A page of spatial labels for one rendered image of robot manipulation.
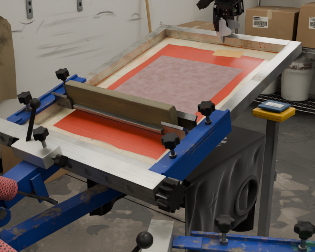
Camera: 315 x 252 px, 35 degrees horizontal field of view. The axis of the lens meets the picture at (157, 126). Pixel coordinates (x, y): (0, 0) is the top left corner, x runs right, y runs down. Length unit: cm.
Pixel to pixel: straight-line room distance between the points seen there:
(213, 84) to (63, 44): 248
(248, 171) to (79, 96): 63
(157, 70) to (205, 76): 19
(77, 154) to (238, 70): 67
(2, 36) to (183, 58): 197
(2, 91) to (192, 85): 220
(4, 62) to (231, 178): 226
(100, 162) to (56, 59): 278
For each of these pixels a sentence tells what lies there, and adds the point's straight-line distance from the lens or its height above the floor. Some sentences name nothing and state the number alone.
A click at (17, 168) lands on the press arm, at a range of 128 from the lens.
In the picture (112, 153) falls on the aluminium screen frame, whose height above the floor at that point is 107.
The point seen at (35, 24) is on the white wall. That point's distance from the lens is 378.
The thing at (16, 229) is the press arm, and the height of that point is 92.
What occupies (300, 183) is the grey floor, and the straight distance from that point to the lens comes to 365.
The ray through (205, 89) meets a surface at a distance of 159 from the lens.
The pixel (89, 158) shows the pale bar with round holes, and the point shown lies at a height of 110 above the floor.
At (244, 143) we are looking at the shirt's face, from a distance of 172.
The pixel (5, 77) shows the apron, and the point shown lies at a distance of 362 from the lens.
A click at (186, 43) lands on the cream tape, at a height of 123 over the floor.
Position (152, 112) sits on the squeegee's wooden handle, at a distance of 135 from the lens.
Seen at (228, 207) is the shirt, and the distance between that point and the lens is 172.
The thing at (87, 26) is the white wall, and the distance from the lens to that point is 412.
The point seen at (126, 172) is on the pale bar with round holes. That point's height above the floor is 110.
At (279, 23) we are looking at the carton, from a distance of 474.
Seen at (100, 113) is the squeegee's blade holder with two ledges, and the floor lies 111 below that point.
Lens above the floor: 160
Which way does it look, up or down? 21 degrees down
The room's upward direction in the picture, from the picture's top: straight up
